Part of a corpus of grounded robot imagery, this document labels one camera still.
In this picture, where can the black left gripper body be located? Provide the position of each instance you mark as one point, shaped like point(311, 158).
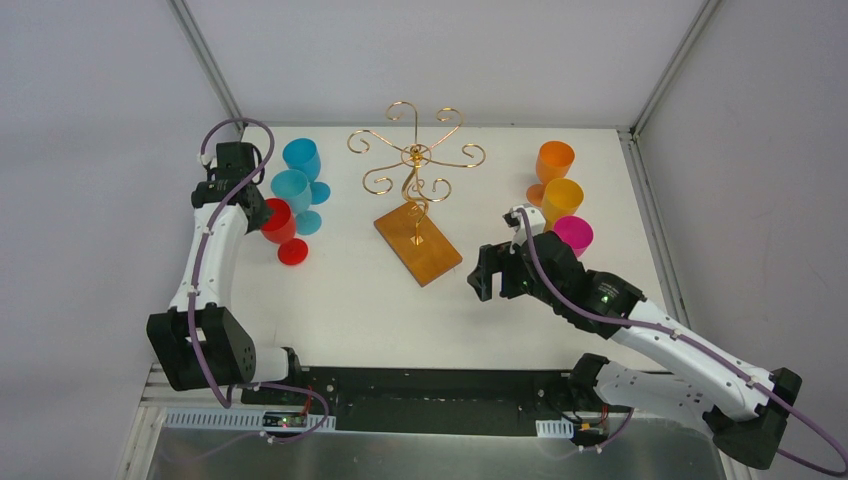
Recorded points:
point(254, 211)

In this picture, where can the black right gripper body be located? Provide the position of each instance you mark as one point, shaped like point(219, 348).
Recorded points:
point(506, 270)

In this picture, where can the magenta wine glass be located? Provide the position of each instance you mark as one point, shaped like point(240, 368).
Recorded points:
point(576, 232)

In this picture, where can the red wine glass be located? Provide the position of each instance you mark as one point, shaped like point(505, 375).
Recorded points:
point(280, 229)

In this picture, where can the teal wine glass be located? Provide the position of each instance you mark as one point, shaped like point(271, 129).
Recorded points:
point(294, 188)

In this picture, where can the yellow wine glass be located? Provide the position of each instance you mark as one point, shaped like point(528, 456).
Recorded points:
point(562, 197)

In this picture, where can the blue wine glass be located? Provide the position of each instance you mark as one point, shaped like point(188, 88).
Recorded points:
point(301, 154)

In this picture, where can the orange wine glass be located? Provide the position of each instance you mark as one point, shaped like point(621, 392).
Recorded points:
point(554, 160)

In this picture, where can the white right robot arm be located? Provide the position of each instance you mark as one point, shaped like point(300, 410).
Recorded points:
point(742, 408)

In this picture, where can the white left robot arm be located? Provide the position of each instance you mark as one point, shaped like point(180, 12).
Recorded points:
point(198, 340)

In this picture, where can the wooden rack base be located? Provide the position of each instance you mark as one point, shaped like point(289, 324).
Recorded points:
point(422, 248)

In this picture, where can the right controller board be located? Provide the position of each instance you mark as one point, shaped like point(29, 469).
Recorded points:
point(587, 436)

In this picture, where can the controller board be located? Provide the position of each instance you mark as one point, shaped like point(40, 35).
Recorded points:
point(284, 420)
point(587, 436)

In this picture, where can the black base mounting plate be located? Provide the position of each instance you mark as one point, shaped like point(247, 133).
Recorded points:
point(453, 402)

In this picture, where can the left controller board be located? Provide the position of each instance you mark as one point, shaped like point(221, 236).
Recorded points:
point(284, 420)

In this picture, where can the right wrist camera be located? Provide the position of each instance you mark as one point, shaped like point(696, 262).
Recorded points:
point(526, 220)

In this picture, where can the gold wire rack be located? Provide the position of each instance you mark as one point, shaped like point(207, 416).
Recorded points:
point(416, 156)

